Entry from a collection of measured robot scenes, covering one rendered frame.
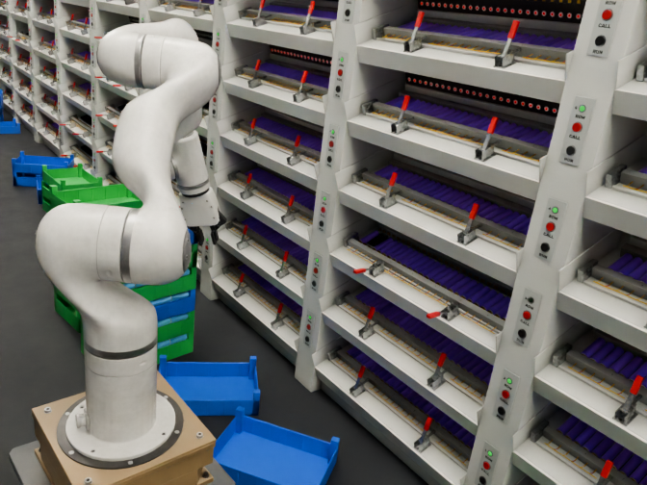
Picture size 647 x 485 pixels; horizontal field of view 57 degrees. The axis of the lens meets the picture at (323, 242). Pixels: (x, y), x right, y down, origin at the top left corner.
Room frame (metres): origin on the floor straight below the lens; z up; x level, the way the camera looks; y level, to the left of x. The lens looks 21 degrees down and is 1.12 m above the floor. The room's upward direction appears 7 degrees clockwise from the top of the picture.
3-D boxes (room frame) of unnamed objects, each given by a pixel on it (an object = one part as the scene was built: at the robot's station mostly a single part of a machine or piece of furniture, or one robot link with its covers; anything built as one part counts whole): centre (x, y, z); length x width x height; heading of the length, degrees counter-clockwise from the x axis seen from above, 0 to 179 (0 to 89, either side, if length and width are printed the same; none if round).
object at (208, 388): (1.53, 0.29, 0.04); 0.30 x 0.20 x 0.08; 102
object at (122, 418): (0.89, 0.32, 0.47); 0.19 x 0.19 x 0.18
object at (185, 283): (1.72, 0.57, 0.28); 0.30 x 0.20 x 0.08; 138
